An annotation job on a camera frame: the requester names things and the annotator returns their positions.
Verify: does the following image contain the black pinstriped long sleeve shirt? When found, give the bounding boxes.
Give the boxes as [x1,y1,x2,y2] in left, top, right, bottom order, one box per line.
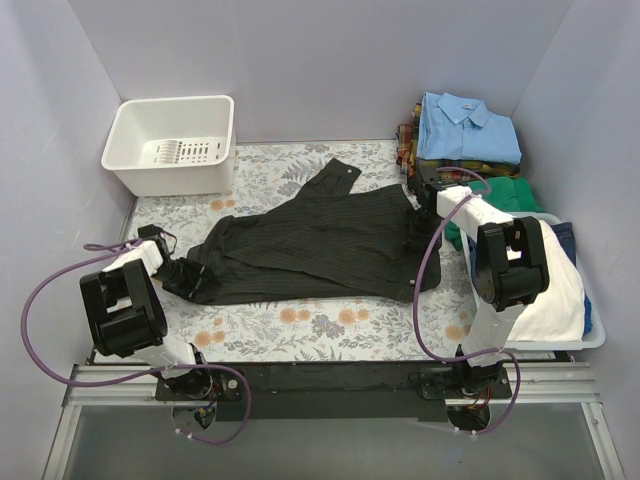
[187,159,441,305]

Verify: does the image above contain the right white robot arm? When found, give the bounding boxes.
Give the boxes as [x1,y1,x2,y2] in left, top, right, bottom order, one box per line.
[408,167,549,398]

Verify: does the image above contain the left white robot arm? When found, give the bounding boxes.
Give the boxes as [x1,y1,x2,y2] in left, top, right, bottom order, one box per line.
[79,224,216,400]

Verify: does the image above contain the plaid folded shirt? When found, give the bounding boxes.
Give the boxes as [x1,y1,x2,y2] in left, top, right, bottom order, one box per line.
[395,103,520,178]

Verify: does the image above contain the white plastic bin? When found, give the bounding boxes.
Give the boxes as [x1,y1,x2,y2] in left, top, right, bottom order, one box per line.
[101,95,236,197]

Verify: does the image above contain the green folded shirt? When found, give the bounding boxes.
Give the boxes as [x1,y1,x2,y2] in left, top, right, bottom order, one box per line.
[444,177,544,251]

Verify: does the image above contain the light blue folded shirt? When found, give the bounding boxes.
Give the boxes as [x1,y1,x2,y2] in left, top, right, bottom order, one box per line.
[417,92,522,165]

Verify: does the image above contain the floral table mat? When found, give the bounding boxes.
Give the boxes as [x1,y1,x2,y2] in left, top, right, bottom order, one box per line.
[124,140,476,362]

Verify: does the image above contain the white garment in basket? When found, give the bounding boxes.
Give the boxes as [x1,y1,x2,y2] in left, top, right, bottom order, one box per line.
[508,220,585,342]

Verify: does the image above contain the light grey laundry basket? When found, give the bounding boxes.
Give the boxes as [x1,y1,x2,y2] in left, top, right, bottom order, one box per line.
[505,212,606,351]

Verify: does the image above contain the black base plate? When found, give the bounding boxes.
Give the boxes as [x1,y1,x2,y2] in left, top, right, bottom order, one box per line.
[155,360,514,424]

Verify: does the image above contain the aluminium rail frame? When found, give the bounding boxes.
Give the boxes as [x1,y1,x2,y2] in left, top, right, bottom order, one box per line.
[44,362,624,479]

